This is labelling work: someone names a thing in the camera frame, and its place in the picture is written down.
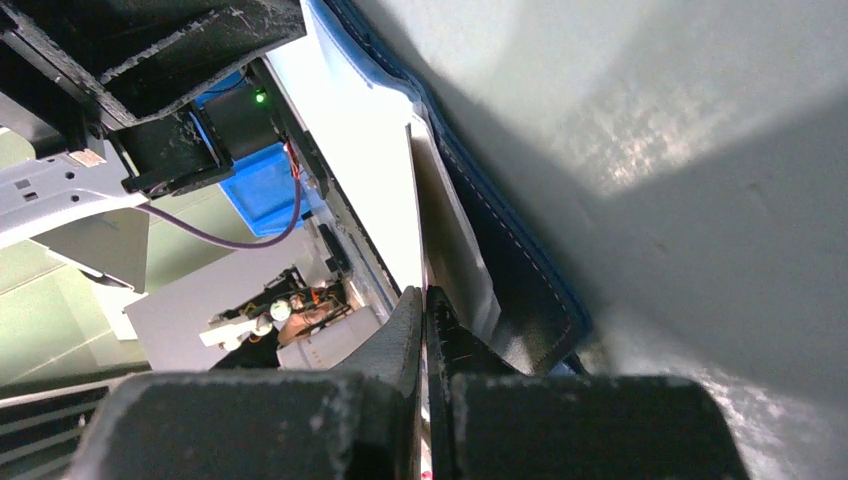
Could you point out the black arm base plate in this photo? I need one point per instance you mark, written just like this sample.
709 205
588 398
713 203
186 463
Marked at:
325 194

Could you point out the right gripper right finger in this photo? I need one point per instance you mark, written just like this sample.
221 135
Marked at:
489 421

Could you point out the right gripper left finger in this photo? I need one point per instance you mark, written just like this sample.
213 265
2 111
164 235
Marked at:
356 420

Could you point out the blue card holder wallet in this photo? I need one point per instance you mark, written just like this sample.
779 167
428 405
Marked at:
433 214

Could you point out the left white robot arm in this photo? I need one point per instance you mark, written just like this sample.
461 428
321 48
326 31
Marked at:
40 195

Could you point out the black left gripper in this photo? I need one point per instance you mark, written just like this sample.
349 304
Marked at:
72 70

